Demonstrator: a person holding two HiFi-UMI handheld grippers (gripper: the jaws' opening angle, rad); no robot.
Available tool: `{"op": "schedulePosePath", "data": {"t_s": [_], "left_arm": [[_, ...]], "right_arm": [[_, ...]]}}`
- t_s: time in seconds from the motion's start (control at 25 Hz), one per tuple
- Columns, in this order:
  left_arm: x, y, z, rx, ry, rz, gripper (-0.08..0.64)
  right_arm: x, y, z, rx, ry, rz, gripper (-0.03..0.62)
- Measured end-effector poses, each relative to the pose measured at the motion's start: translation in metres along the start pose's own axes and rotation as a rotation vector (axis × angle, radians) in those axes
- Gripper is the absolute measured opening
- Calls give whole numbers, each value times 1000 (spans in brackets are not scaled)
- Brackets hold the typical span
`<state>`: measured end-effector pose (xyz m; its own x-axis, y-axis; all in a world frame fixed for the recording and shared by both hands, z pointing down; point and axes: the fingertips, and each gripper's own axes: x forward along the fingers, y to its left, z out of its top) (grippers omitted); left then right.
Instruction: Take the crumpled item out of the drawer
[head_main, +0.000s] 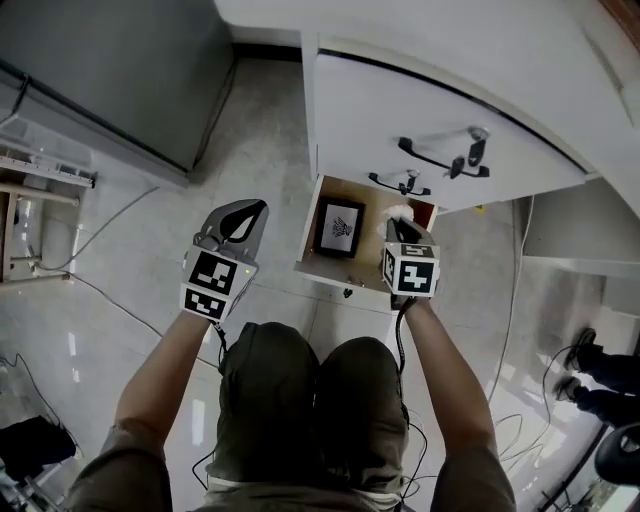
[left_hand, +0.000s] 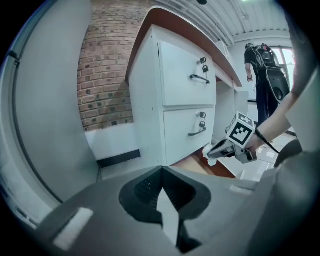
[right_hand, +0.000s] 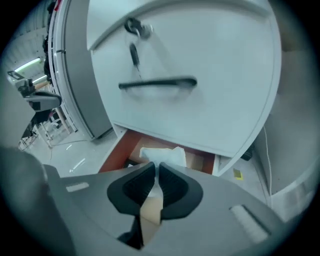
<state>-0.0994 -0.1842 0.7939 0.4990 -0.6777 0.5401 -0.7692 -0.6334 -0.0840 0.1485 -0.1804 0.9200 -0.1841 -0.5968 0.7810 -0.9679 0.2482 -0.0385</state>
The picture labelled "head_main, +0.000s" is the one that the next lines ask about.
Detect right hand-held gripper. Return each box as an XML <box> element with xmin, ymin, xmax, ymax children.
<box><xmin>381</xmin><ymin>216</ymin><xmax>443</xmax><ymax>312</ymax></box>

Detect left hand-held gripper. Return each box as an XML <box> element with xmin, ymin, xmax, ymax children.
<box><xmin>179</xmin><ymin>198</ymin><xmax>272</xmax><ymax>322</ymax></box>

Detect white wooden drawer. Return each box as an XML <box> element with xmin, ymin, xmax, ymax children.
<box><xmin>293</xmin><ymin>173</ymin><xmax>441</xmax><ymax>315</ymax></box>

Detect white item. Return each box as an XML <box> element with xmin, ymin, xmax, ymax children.
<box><xmin>381</xmin><ymin>201</ymin><xmax>417</xmax><ymax>224</ymax></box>

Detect person's left forearm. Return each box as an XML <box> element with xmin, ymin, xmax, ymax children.
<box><xmin>115</xmin><ymin>310</ymin><xmax>222</xmax><ymax>454</ymax></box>

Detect person's right forearm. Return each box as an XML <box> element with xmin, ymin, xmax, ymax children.
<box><xmin>401</xmin><ymin>298</ymin><xmax>497</xmax><ymax>454</ymax></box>

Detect white drawer cabinet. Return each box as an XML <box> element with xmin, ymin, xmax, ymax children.
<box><xmin>299</xmin><ymin>31</ymin><xmax>602</xmax><ymax>217</ymax></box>

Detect person's legs in olive shorts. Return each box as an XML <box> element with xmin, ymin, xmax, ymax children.
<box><xmin>205</xmin><ymin>321</ymin><xmax>412</xmax><ymax>497</ymax></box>

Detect white desk panel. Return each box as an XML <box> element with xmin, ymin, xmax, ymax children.
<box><xmin>518</xmin><ymin>177</ymin><xmax>640</xmax><ymax>317</ymax></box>

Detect person's olive shirt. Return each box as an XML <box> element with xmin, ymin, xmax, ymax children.
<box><xmin>63</xmin><ymin>418</ymin><xmax>518</xmax><ymax>512</ymax></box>

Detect clear plastic box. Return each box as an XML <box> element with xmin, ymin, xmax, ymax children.
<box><xmin>0</xmin><ymin>113</ymin><xmax>99</xmax><ymax>187</ymax></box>

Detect grey metal cabinet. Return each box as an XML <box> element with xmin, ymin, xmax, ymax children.
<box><xmin>0</xmin><ymin>0</ymin><xmax>237</xmax><ymax>190</ymax></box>

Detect black bag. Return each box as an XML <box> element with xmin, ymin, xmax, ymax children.
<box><xmin>0</xmin><ymin>413</ymin><xmax>77</xmax><ymax>477</ymax></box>

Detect black office chair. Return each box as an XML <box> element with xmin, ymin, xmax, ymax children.
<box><xmin>593</xmin><ymin>424</ymin><xmax>640</xmax><ymax>487</ymax></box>

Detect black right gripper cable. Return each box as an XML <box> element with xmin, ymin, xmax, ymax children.
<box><xmin>393</xmin><ymin>296</ymin><xmax>418</xmax><ymax>382</ymax></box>

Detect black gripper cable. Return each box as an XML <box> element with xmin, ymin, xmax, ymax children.
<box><xmin>213</xmin><ymin>321</ymin><xmax>232</xmax><ymax>372</ymax></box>
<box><xmin>393</xmin><ymin>296</ymin><xmax>418</xmax><ymax>382</ymax></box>

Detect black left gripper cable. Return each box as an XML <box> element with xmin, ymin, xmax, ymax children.
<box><xmin>213</xmin><ymin>321</ymin><xmax>232</xmax><ymax>372</ymax></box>

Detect black picture frame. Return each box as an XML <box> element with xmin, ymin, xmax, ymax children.
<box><xmin>312</xmin><ymin>196</ymin><xmax>367</xmax><ymax>259</ymax></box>

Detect small black cabinet handle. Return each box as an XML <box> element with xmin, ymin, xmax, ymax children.
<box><xmin>368</xmin><ymin>169</ymin><xmax>433</xmax><ymax>197</ymax></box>

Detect long white cable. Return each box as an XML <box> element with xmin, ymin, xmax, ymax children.
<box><xmin>485</xmin><ymin>197</ymin><xmax>537</xmax><ymax>404</ymax></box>

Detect large black cabinet handle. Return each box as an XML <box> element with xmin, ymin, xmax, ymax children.
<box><xmin>396</xmin><ymin>126</ymin><xmax>492</xmax><ymax>180</ymax></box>

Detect white floor cable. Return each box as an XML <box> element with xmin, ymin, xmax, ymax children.
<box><xmin>37</xmin><ymin>185</ymin><xmax>162</xmax><ymax>272</ymax></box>

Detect wooden frame stand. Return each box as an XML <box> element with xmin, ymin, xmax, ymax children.
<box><xmin>0</xmin><ymin>180</ymin><xmax>82</xmax><ymax>285</ymax></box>

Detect thin black floor cable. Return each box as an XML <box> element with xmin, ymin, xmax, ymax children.
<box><xmin>0</xmin><ymin>352</ymin><xmax>77</xmax><ymax>443</ymax></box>

